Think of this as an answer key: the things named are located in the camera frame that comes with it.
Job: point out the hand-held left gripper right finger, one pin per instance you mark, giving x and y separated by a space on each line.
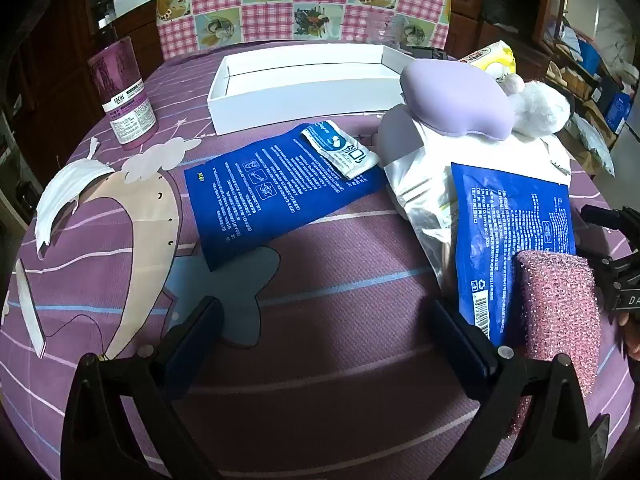
465 350

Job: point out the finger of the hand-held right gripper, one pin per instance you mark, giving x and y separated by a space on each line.
605 217

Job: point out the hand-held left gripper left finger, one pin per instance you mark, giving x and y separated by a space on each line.
190 345

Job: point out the pink glitter sponge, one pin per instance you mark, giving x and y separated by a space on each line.
555 310

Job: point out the blue printed packet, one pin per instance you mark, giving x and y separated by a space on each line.
510 240
260 195

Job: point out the white plush toy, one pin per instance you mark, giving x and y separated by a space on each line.
540 107

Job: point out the lavender soft pillow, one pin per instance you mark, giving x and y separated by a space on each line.
450 100

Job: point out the white cardboard box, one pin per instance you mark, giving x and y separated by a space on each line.
300 100

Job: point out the person's right hand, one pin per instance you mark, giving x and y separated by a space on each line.
631 335

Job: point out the stacked storage boxes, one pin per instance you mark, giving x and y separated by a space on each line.
600 95

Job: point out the purple striped tablecloth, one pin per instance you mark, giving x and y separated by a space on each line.
350 260

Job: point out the white paper strip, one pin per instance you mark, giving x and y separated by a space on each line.
30 305

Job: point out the yellow white tissue pack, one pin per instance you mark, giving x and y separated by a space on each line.
495 62

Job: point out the white face mask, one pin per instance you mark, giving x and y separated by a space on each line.
65 190

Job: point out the small white wipe sachet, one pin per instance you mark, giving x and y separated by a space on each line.
340 152

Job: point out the purple pump bottle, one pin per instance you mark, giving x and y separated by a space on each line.
127 95

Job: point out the clear drinking glass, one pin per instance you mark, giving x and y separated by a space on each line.
395 35

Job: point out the dark wooden cabinet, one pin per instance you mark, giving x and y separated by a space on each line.
60 35

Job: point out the pink checkered printed cloth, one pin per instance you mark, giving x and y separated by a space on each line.
310 0

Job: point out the black clamp bracket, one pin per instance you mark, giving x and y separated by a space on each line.
427 53

